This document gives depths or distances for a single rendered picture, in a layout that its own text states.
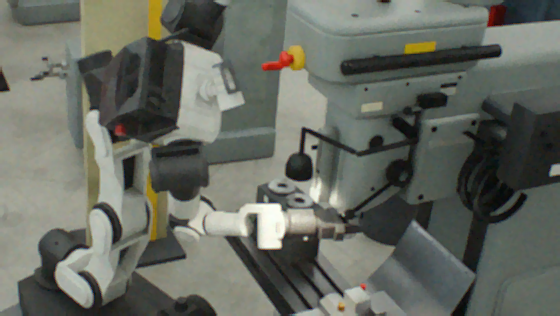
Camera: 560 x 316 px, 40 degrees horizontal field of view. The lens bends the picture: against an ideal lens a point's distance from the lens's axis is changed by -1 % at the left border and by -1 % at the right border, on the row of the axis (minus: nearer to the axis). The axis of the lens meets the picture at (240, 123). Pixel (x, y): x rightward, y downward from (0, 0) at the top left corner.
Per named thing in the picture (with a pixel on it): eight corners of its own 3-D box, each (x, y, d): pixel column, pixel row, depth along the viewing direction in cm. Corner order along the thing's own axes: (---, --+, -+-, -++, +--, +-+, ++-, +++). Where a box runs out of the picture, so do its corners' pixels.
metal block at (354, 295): (353, 320, 219) (356, 303, 216) (342, 307, 224) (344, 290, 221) (368, 315, 221) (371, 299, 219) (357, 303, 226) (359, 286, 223)
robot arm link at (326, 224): (346, 222, 211) (304, 223, 209) (341, 251, 216) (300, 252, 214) (335, 198, 222) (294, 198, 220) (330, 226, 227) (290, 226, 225)
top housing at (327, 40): (325, 90, 178) (333, 24, 171) (274, 50, 199) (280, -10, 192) (485, 70, 197) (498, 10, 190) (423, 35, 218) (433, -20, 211)
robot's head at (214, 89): (210, 113, 207) (232, 107, 200) (198, 77, 206) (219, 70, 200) (227, 107, 211) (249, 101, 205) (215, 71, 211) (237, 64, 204)
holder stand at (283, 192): (289, 265, 253) (295, 214, 244) (252, 231, 269) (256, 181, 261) (318, 255, 259) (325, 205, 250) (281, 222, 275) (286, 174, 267)
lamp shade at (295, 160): (278, 173, 199) (281, 152, 197) (296, 164, 204) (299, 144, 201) (300, 184, 195) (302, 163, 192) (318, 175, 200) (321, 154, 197)
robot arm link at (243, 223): (271, 204, 212) (233, 204, 220) (272, 238, 211) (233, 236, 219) (285, 204, 217) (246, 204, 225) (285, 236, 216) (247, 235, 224)
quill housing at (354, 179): (344, 227, 204) (360, 117, 190) (306, 188, 221) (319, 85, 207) (403, 214, 212) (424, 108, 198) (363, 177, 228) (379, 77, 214)
